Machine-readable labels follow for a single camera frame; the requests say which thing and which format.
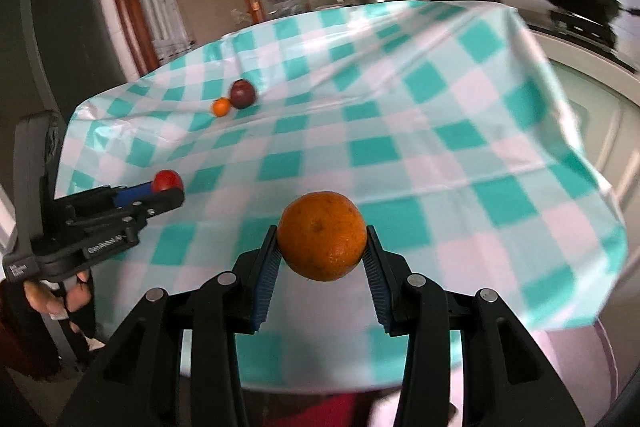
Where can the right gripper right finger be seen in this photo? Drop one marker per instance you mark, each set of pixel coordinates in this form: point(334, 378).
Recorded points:
point(507, 379)

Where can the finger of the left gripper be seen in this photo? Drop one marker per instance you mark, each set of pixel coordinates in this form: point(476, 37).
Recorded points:
point(128, 195)
point(156, 205)

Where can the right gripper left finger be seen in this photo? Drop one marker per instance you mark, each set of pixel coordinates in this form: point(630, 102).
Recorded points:
point(135, 379)

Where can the red cherry tomato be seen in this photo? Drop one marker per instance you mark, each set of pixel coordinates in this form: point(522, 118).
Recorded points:
point(165, 180)

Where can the person's left hand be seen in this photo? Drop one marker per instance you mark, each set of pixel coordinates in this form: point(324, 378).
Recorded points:
point(41, 298)

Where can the small orange mandarin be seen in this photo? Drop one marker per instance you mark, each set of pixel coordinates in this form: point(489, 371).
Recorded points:
point(221, 107)

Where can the dark red apple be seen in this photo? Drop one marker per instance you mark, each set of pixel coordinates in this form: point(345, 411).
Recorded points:
point(242, 94)

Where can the teal pink checkered tablecloth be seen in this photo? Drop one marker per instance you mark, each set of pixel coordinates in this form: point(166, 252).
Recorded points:
point(444, 123)

